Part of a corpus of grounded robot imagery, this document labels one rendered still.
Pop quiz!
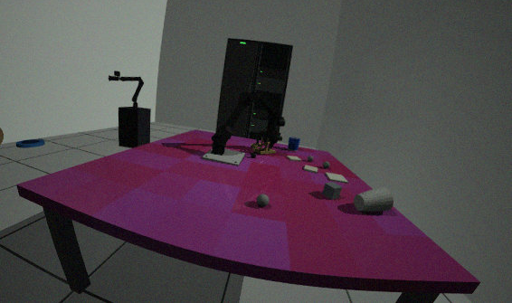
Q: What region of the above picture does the blue cup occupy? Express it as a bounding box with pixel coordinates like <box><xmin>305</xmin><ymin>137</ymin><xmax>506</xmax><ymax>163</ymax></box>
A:
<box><xmin>288</xmin><ymin>137</ymin><xmax>299</xmax><ymax>151</ymax></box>

